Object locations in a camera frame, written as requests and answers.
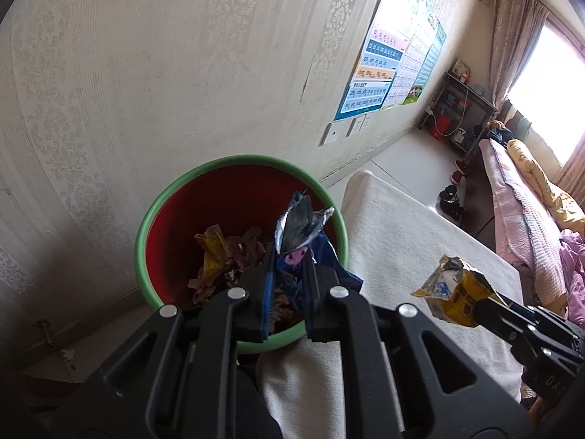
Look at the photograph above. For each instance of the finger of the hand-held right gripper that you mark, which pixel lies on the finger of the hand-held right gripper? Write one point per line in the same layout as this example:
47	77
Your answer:
502	322
525	307

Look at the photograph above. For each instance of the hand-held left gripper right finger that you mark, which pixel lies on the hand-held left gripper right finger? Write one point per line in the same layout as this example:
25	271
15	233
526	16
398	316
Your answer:
313	302

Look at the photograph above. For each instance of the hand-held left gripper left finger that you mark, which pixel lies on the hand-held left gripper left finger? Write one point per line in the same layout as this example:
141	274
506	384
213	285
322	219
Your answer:
268	297

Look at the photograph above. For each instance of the gold yellow snack wrapper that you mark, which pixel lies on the gold yellow snack wrapper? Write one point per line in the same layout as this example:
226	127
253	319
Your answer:
452	297

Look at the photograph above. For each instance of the yellow milk carton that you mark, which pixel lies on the yellow milk carton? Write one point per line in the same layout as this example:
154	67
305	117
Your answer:
215	256

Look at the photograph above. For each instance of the blue snack wrapper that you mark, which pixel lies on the blue snack wrapper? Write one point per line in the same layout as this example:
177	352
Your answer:
297	224

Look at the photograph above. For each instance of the red bin with green rim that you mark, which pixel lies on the red bin with green rim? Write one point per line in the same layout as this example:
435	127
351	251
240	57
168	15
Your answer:
228	192

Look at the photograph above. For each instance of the purple garment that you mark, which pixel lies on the purple garment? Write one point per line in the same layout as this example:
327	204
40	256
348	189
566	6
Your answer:
573	265

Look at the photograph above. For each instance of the yellow quilt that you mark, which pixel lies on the yellow quilt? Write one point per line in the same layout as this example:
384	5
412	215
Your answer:
544	187

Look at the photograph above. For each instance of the black shoes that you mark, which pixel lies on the black shoes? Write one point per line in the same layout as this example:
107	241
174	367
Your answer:
450	201

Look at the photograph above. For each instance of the patterned curtain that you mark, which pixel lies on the patterned curtain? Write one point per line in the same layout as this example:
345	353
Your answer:
571	171
516	45

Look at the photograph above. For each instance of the red shoes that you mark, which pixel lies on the red shoes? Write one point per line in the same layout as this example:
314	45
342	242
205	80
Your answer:
458	171

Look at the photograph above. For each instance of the dark clothes heap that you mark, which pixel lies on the dark clothes heap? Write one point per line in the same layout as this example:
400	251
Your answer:
502	132

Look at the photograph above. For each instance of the red bag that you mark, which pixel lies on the red bag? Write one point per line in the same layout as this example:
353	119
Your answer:
439	127

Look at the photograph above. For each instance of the black metal shelf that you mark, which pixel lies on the black metal shelf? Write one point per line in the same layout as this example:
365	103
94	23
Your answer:
475	105

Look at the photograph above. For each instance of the window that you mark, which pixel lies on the window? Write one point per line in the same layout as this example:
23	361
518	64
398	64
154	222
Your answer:
548	96

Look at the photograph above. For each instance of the metal bolt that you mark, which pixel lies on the metal bolt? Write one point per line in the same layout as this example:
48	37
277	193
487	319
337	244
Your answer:
45	331

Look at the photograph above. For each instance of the white wall plate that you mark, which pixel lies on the white wall plate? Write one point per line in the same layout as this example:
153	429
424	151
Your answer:
331	133

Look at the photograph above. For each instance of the white wall socket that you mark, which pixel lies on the white wall socket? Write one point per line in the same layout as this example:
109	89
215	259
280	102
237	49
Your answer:
355	127
367	121

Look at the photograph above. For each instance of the blue letter wall poster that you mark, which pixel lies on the blue letter wall poster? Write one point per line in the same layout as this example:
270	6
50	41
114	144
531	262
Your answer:
365	87

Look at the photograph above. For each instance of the white chart wall poster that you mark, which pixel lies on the white chart wall poster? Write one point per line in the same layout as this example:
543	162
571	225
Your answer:
409	73

